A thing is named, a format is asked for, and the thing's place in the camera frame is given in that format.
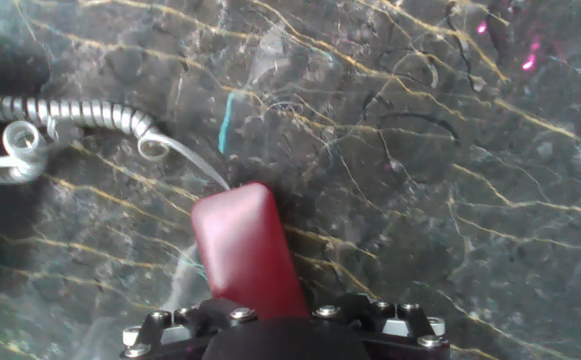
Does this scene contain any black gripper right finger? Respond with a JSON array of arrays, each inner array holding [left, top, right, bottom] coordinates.
[[314, 292, 450, 360]]

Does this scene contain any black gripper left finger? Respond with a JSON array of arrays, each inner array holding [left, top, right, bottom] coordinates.
[[119, 297, 260, 360]]

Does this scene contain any dark red telephone handset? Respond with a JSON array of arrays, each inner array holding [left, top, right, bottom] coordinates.
[[190, 181, 311, 320]]

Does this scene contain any black marble pattern mat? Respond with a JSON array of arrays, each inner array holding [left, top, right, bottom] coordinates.
[[0, 0, 581, 360]]

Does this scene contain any grey coiled phone cord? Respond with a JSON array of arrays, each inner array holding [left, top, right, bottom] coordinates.
[[0, 93, 231, 191]]

